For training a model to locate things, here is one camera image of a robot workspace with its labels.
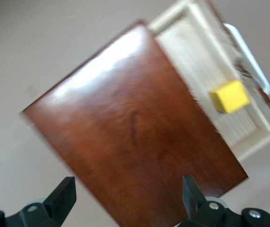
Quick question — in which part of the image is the light wooden drawer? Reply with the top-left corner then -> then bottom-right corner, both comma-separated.
148,0 -> 270,164

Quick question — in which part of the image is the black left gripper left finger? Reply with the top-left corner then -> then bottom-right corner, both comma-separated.
0,176 -> 77,227

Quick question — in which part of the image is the dark brown wooden drawer box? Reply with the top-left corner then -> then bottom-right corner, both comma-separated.
18,20 -> 249,227

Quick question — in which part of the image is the yellow wooden block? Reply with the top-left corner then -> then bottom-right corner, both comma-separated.
208,79 -> 251,115

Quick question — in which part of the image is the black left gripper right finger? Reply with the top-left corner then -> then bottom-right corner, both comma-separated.
177,175 -> 270,227

